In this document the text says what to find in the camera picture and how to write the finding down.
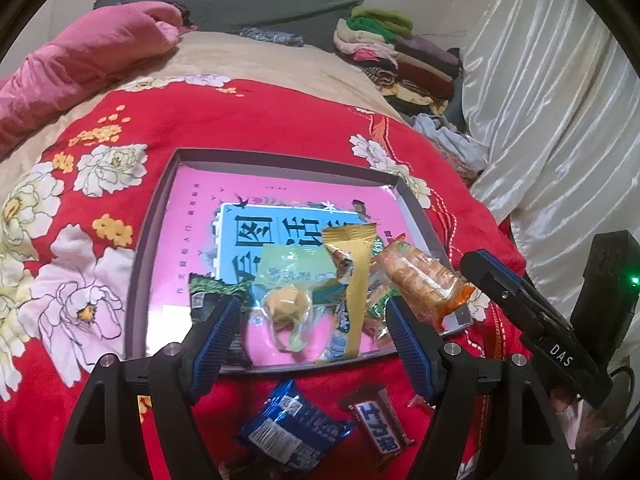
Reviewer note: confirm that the light green pastry packet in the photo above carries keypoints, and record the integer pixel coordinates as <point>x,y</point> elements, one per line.
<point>280,265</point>

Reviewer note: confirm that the stack of folded clothes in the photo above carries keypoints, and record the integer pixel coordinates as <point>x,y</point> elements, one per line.
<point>400,60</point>

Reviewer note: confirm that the blue and white candy packet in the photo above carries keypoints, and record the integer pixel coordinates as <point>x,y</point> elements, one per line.
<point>340,330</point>

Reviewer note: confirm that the blue snack packet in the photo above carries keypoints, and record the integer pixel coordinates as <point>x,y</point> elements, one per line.
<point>290,425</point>

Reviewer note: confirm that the red floral blanket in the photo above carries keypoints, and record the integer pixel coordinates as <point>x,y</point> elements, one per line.
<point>300,120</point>

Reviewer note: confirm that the brown chocolate bar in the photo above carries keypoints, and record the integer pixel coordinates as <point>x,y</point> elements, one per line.
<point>380,420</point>

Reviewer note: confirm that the pink book with blue panel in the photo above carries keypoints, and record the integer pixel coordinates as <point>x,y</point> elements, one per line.
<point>200,210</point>

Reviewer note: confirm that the grey shallow cardboard box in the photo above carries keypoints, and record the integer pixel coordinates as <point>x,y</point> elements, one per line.
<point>150,260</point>

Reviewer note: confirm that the person's right hand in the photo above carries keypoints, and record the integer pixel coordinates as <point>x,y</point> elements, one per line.
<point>565,405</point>

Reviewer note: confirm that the long yellow snack packet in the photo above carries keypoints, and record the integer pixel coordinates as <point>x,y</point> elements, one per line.
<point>357,280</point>

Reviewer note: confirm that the dark purple cloth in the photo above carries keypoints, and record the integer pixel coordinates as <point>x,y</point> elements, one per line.
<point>182,15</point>

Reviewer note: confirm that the light blue cloth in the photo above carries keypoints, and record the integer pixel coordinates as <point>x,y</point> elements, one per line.
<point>450,137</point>

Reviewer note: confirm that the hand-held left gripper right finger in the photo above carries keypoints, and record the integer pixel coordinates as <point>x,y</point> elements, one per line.
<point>410,345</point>

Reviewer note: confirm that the grey patterned pillow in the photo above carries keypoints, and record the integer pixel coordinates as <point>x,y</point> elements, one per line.
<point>272,36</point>

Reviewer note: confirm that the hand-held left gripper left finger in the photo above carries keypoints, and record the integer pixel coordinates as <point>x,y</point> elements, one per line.
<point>215,345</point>

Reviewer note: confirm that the beige blanket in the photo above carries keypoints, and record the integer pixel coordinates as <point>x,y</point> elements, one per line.
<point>275,65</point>

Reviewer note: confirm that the pink quilt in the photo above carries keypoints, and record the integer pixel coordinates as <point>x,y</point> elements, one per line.
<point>75,70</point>

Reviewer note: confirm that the white satin curtain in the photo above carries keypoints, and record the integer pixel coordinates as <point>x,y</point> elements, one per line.
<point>560,110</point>

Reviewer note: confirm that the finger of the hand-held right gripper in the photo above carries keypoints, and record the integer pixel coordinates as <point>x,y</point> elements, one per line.
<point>495,290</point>
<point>545,300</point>

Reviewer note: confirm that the green and black snack packet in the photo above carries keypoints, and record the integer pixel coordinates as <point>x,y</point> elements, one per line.
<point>210,290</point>

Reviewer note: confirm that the orange rice cracker packet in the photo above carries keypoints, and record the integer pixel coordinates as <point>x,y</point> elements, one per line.
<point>425,280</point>

